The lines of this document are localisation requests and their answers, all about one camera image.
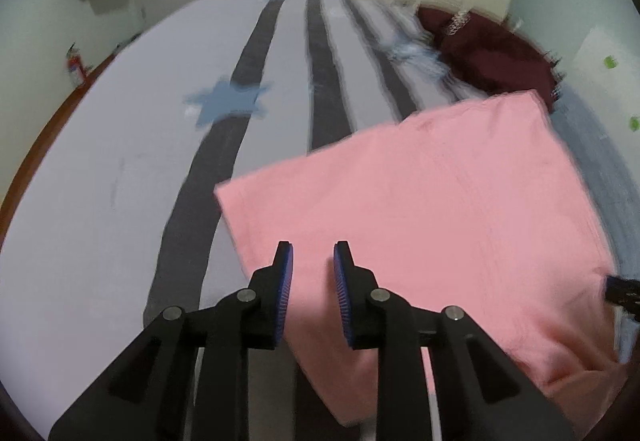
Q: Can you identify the white headboard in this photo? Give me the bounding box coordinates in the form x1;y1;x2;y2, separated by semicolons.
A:
570;26;640;146

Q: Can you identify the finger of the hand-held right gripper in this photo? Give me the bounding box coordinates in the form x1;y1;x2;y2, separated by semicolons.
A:
605;276;640;322

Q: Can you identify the red fire extinguisher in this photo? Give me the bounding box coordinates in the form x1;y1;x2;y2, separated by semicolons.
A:
66;45;87;88

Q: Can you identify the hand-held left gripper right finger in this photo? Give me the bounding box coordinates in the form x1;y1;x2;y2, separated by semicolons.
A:
332;241;576;441

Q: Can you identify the maroon garment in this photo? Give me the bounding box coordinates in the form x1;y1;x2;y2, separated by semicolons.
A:
416;6;556;114

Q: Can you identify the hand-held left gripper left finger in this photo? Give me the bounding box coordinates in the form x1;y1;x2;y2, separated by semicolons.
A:
48;241;294;441

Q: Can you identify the pink shirt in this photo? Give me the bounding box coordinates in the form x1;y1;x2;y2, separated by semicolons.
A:
214;89;628;427

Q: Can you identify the striped star bedsheet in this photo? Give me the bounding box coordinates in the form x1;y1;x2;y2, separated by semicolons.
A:
0;0;626;441

